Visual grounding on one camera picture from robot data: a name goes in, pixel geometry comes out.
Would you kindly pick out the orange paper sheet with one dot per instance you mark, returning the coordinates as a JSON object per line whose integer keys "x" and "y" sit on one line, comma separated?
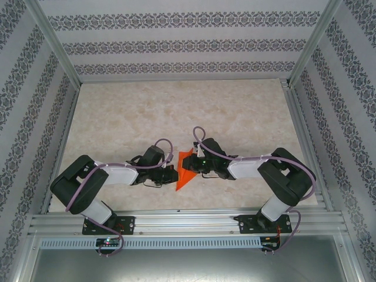
{"x": 183, "y": 180}

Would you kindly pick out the aluminium side rail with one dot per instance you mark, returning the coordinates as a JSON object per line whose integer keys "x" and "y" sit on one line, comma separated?
{"x": 308, "y": 147}
{"x": 61, "y": 141}

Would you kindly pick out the grey sheet metal panel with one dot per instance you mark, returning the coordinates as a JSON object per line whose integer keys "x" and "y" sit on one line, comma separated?
{"x": 188, "y": 267}

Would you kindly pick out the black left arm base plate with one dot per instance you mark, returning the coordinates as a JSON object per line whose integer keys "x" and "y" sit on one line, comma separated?
{"x": 127, "y": 224}

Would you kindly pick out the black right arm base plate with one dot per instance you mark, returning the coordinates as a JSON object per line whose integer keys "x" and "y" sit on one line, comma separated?
{"x": 245, "y": 224}

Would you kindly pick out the aluminium mounting rail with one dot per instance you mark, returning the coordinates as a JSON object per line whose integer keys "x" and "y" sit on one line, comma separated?
{"x": 188, "y": 220}

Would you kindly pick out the aluminium frame post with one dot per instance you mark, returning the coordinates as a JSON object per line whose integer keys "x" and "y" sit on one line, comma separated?
{"x": 58, "y": 50}
{"x": 311, "y": 50}

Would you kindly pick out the circuit board with green light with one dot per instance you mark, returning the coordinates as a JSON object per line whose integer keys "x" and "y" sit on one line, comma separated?
{"x": 107, "y": 241}

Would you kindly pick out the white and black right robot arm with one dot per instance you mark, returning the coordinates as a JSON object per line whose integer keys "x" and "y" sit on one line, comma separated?
{"x": 243, "y": 170}

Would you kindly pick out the small circuit board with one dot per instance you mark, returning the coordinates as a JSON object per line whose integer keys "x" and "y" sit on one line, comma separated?
{"x": 270, "y": 245}

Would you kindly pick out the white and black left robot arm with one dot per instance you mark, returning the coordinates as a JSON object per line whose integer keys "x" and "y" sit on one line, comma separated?
{"x": 122, "y": 174}

